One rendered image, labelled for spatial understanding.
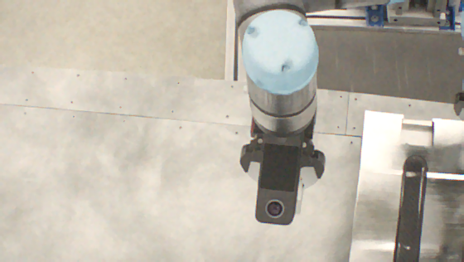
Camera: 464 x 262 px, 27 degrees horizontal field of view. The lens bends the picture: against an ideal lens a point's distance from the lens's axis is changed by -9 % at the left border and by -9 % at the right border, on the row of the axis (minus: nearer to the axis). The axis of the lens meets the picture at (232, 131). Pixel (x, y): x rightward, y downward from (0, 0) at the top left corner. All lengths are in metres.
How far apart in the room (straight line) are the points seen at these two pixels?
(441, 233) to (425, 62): 0.92
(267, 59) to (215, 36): 1.51
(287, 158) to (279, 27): 0.20
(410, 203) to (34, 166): 0.58
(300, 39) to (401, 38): 1.27
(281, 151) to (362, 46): 1.12
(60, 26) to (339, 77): 0.77
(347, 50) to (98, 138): 0.85
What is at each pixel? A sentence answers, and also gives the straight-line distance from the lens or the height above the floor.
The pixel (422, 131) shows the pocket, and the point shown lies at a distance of 1.49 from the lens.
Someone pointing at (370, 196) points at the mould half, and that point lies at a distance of 1.42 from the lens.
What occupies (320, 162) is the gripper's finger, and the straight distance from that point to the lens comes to 1.26.
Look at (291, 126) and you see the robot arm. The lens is 1.14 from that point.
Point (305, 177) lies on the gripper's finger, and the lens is 1.31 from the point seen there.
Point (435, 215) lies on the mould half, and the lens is 1.42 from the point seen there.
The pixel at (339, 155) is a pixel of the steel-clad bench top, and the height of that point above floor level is 0.80.
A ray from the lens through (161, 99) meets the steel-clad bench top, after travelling 1.58.
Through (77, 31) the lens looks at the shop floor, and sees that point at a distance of 2.60.
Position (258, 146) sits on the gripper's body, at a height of 1.08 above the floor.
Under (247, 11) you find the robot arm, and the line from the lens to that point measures 1.09.
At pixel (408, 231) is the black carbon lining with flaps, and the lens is 1.41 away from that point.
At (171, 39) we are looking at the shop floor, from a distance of 2.55.
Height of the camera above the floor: 2.22
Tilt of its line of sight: 66 degrees down
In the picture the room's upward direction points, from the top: 9 degrees counter-clockwise
